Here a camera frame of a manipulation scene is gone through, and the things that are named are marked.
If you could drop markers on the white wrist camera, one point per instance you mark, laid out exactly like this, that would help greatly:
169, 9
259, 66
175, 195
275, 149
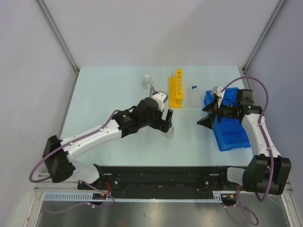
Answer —
160, 97
218, 93

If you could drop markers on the blue plastic tray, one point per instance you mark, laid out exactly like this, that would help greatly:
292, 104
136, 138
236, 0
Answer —
229, 133

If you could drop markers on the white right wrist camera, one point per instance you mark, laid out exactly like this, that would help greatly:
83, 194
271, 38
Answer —
218, 93

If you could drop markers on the clear plastic well plate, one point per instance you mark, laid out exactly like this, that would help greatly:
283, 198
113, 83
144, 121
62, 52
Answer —
192, 99

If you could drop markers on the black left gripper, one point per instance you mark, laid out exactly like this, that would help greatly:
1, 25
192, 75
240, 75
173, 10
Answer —
161, 124

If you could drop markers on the small glass jar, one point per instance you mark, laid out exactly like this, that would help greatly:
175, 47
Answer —
170, 133

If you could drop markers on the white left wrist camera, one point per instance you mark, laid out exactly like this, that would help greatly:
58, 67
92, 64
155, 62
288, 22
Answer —
160, 97

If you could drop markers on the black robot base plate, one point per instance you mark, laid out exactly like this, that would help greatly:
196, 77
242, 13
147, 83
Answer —
161, 193

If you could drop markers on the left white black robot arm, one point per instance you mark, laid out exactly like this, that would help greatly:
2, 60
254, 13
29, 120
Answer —
60, 156

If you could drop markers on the yellow test tube rack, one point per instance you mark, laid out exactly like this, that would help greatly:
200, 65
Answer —
176, 93

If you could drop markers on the glass flask with stopper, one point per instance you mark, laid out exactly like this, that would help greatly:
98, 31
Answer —
147, 82

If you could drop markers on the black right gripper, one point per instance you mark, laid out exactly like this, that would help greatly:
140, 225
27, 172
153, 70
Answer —
207, 121

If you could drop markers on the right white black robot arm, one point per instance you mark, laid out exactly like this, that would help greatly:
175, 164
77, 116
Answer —
266, 158

